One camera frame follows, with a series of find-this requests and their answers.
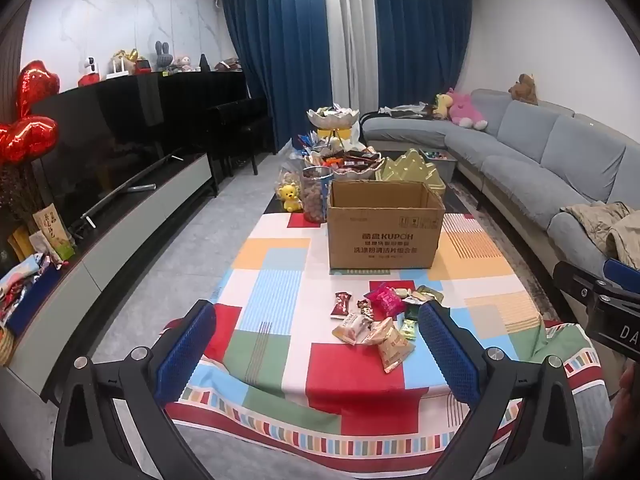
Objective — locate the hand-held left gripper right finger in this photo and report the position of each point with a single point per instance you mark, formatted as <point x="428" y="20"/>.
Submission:
<point x="445" y="350"/>

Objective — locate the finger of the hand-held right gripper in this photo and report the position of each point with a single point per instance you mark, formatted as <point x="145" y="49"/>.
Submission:
<point x="620" y="272"/>
<point x="572" y="280"/>

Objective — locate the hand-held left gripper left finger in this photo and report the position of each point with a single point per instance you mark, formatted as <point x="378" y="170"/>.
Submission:
<point x="185" y="350"/>

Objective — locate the pile of mixed snack packets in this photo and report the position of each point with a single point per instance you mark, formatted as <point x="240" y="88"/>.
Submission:
<point x="382" y="305"/>

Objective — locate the brown cardboard box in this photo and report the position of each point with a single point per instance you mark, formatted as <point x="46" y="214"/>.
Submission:
<point x="385" y="240"/>

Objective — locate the blue box of snacks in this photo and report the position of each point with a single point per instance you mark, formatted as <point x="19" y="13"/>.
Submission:
<point x="27" y="295"/>

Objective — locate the clear jar of brown snacks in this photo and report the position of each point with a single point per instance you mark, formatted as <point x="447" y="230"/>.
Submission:
<point x="316" y="200"/>

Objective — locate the heap of dark wrapped snacks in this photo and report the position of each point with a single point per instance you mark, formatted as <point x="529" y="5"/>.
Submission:
<point x="350" y="159"/>

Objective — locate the person's right hand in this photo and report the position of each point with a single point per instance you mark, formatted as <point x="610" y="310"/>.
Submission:
<point x="625" y="435"/>

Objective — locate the beige jacket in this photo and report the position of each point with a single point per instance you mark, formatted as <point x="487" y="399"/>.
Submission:
<point x="600" y="222"/>

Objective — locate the patterned grey rug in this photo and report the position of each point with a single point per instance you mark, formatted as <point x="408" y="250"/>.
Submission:
<point x="500" y="240"/>

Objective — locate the grey television cabinet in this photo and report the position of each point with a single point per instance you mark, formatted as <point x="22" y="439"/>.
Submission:
<point x="125" y="255"/>

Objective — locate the colourful patchwork tablecloth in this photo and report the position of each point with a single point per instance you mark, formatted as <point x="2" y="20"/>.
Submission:
<point x="280" y="280"/>

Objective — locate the grey corner sofa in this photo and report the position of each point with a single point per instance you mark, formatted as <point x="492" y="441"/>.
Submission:
<point x="525" y="170"/>

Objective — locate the grey storage bin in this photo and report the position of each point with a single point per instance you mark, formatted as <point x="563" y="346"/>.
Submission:
<point x="440" y="165"/>

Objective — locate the beige gift bag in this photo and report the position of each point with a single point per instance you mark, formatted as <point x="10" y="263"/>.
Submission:
<point x="52" y="232"/>

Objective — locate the woven basket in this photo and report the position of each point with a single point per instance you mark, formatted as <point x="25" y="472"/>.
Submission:
<point x="6" y="347"/>

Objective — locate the gold mountain-shaped tin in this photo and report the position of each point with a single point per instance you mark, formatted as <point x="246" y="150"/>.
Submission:
<point x="405" y="170"/>

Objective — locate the yellow bear toy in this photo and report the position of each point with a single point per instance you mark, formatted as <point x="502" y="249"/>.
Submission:
<point x="289" y="197"/>

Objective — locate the brown plush toy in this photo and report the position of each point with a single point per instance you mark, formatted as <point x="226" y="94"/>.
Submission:
<point x="524" y="90"/>

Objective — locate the pink plush toy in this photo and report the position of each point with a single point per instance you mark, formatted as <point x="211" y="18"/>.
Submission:
<point x="467" y="107"/>

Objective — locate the clear bag of nuts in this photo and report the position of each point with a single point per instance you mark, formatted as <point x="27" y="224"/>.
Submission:
<point x="290" y="175"/>

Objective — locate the black flat television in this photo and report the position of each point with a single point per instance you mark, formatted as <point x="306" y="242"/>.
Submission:
<point x="100" y="150"/>

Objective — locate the yellow plush toy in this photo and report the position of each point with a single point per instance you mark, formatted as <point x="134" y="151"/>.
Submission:
<point x="442" y="105"/>

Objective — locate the dried flower bunch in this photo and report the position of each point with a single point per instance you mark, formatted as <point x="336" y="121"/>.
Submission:
<point x="17" y="195"/>

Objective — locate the black piano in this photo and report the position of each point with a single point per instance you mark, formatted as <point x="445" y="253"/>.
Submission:
<point x="225" y="120"/>

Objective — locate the crumpled cloth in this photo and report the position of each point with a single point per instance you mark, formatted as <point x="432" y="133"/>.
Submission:
<point x="405" y="109"/>

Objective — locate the heap of shiny snack packets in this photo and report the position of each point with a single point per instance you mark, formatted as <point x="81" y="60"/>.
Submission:
<point x="306" y="142"/>

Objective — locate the two-tier white bowl stand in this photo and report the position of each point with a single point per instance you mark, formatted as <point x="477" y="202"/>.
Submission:
<point x="332" y="121"/>

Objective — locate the heap of light wrapped candies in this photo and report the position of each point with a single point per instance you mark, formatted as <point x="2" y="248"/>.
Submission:
<point x="332" y="109"/>

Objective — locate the red heart foil balloon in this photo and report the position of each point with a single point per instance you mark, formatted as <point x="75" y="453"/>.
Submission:
<point x="37" y="85"/>
<point x="27" y="135"/>

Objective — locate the blue curtain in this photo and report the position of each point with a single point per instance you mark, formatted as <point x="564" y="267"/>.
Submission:
<point x="280" y="60"/>
<point x="420" y="45"/>

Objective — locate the white router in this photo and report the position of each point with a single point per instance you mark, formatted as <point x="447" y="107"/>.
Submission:
<point x="117" y="72"/>

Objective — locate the pink doll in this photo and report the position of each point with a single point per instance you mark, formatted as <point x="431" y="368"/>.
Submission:
<point x="182" y="63"/>

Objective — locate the black metronome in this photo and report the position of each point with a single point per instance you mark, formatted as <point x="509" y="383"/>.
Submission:
<point x="204" y="63"/>

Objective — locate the brown bag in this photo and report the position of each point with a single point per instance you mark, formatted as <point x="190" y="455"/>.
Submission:
<point x="228" y="65"/>

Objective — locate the grey rabbit plush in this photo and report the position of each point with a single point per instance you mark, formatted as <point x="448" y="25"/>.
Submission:
<point x="163" y="60"/>

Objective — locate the gold and brown handbag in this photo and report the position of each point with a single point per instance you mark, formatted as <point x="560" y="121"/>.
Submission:
<point x="125" y="60"/>

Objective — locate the white sheer curtain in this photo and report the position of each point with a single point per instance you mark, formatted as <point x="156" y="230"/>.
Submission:
<point x="350" y="35"/>

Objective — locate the small red frame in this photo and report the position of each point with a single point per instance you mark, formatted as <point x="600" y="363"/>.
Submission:
<point x="143" y="66"/>

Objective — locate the white security camera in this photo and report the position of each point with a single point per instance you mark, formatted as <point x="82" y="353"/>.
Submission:
<point x="92" y="66"/>

